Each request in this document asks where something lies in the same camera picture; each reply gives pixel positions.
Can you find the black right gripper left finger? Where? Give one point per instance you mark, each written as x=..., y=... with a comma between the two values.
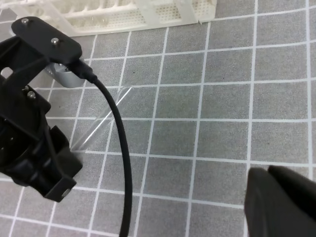
x=270, y=212

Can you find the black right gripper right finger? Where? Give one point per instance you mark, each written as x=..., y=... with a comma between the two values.
x=300, y=189

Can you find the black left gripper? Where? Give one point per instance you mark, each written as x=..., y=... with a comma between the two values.
x=32, y=153

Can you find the clear glass test tube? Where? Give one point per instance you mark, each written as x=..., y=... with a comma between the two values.
x=102, y=123

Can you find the grey checked tablecloth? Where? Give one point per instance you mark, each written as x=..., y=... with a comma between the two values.
x=211, y=101

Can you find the white test tube rack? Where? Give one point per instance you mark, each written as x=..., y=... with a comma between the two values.
x=93, y=17

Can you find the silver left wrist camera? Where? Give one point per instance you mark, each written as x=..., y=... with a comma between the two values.
x=63, y=76

